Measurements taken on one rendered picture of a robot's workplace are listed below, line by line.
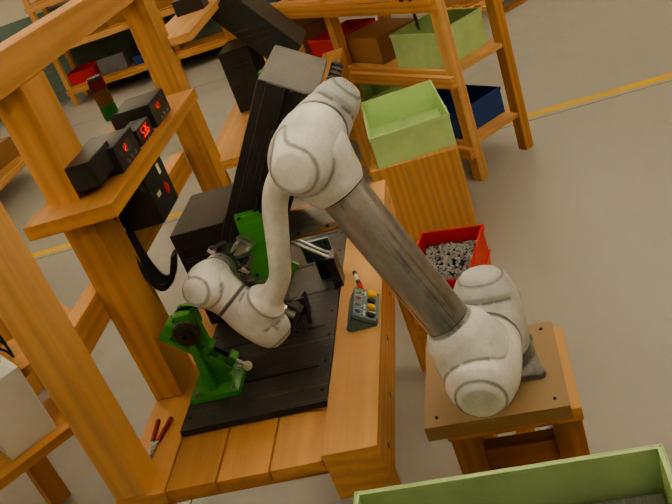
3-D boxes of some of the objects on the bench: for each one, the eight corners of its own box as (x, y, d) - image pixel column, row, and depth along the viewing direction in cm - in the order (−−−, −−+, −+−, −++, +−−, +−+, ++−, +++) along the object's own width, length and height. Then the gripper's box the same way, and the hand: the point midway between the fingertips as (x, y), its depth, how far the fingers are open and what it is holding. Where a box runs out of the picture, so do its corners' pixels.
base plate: (350, 214, 300) (349, 209, 299) (329, 406, 204) (326, 400, 203) (248, 241, 309) (246, 237, 308) (182, 437, 213) (179, 431, 212)
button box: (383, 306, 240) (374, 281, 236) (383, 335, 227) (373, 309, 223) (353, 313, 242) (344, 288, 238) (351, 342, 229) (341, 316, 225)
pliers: (157, 421, 223) (155, 418, 223) (174, 418, 222) (172, 415, 222) (140, 462, 210) (138, 459, 209) (157, 459, 209) (155, 455, 208)
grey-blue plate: (341, 271, 260) (327, 235, 254) (340, 274, 258) (327, 238, 252) (314, 278, 262) (300, 242, 256) (313, 281, 260) (299, 245, 254)
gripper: (253, 271, 209) (273, 247, 231) (200, 241, 209) (226, 221, 231) (241, 294, 211) (262, 269, 234) (189, 265, 211) (215, 242, 234)
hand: (241, 248), depth 229 cm, fingers closed on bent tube, 3 cm apart
